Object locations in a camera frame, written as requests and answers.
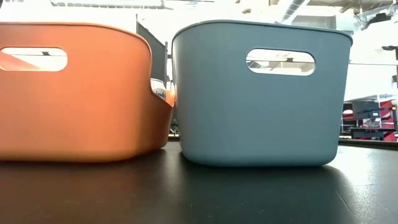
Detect white sparkling water can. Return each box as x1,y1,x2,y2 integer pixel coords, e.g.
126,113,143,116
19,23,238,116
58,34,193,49
150,78,168,101

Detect orange plastic bin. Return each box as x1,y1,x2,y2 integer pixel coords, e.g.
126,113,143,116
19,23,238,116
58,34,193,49
0,21,177,163

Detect blue-grey plastic bin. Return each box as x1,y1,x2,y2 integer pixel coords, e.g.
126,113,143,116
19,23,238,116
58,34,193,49
171,19,354,167

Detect dark divider panel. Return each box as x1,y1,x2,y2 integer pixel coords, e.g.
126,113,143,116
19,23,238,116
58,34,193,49
136,14,169,85

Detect grey background monitor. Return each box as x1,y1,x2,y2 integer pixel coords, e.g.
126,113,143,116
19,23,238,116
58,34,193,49
352,101,381,121

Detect black background bench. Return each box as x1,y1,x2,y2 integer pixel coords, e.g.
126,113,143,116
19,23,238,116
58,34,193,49
349,126,385,141

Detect red white background shelf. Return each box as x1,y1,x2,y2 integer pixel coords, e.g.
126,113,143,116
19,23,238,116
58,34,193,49
340,95,398,142

